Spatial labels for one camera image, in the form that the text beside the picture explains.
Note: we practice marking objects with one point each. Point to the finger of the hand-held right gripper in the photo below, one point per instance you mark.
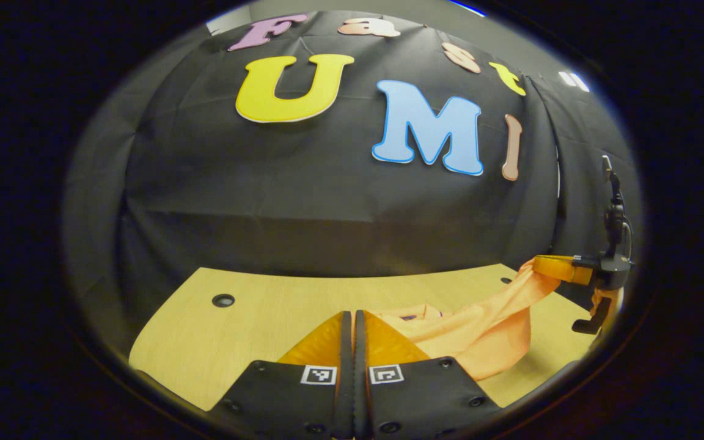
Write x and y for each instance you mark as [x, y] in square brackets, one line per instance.
[563, 269]

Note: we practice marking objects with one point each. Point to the black backdrop cloth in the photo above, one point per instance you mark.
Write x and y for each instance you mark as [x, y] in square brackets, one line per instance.
[266, 201]

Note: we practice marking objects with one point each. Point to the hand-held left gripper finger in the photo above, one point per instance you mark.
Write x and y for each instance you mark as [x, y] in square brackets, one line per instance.
[346, 379]
[360, 379]

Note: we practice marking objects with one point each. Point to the orange T-shirt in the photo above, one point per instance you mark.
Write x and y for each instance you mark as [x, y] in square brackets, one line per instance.
[486, 342]

